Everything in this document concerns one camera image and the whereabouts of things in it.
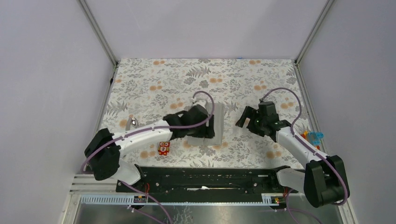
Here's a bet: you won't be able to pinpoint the silver spoon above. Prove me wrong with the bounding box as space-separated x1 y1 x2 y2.
130 117 138 127

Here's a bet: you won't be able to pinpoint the grey cloth napkin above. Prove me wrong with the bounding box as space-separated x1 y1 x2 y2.
187 103 225 146

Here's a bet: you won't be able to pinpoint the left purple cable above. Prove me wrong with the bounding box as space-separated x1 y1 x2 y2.
81 91 216 224

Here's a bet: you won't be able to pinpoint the red owl toy block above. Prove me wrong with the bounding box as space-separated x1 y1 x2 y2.
157 141 170 156

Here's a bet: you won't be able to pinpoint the purple cable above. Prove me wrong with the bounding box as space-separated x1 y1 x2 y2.
259 87 349 224
81 91 216 224

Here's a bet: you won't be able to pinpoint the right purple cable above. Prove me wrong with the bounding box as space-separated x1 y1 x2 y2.
259 87 349 224

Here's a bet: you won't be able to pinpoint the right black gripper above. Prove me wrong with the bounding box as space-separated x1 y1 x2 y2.
235 106 266 138

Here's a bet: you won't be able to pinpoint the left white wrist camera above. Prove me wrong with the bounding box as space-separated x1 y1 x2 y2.
192 98 207 108

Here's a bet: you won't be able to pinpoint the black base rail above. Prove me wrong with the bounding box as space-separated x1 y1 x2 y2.
132 167 285 203

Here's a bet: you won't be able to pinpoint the floral patterned tablecloth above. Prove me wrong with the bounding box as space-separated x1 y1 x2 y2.
99 59 311 169

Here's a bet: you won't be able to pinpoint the small colourful toy blocks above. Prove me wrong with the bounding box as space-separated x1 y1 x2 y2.
300 131 324 150

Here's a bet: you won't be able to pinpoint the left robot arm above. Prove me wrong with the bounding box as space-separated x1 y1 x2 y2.
84 105 214 192

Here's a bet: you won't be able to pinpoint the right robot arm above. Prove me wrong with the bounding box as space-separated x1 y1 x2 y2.
236 101 350 208

